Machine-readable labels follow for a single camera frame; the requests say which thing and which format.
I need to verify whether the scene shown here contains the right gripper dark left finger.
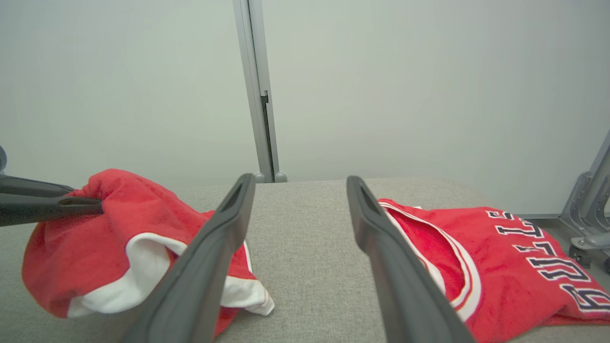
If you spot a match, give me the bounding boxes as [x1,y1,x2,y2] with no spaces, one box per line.
[122,173,257,343]

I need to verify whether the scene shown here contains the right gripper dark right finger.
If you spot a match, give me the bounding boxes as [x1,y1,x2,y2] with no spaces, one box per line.
[346,176,475,343]

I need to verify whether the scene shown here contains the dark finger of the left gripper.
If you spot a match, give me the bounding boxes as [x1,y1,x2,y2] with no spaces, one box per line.
[0,174,76,197]
[0,196,104,227]

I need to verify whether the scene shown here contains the red shorts white lining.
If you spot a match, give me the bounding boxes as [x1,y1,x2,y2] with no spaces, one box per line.
[21,169,275,337]

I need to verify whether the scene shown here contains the red Bulls jersey white sleeves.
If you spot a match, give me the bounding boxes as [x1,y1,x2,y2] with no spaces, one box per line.
[378,198,610,343]

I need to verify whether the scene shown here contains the grey metal partition foot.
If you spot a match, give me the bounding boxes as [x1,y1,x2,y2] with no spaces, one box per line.
[517,129,610,274]

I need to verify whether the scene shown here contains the grey partition post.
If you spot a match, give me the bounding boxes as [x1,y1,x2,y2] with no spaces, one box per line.
[232,0,273,183]
[248,0,288,183]

